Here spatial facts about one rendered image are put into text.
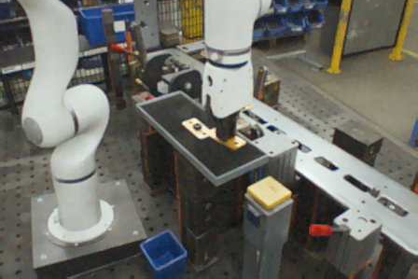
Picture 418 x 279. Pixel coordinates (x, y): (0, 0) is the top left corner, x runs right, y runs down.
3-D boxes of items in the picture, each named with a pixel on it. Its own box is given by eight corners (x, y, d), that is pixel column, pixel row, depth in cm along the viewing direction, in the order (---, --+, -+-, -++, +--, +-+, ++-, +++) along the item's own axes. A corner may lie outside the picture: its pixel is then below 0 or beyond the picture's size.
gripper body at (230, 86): (223, 67, 63) (221, 123, 69) (261, 51, 69) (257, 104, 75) (193, 55, 67) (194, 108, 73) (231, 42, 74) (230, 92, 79)
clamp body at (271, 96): (280, 153, 158) (288, 78, 140) (258, 163, 152) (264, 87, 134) (266, 143, 164) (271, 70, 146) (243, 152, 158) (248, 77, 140)
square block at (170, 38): (183, 95, 202) (180, 31, 183) (170, 99, 198) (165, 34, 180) (175, 90, 208) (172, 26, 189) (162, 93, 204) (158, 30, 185)
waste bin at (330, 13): (366, 55, 441) (380, -7, 404) (332, 62, 424) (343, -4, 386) (338, 42, 481) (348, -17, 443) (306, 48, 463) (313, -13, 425)
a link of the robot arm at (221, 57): (227, 55, 62) (227, 72, 63) (260, 43, 67) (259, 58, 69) (193, 43, 67) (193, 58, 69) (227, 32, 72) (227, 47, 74)
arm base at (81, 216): (52, 251, 103) (41, 199, 95) (45, 209, 118) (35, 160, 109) (120, 231, 111) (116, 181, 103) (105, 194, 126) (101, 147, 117)
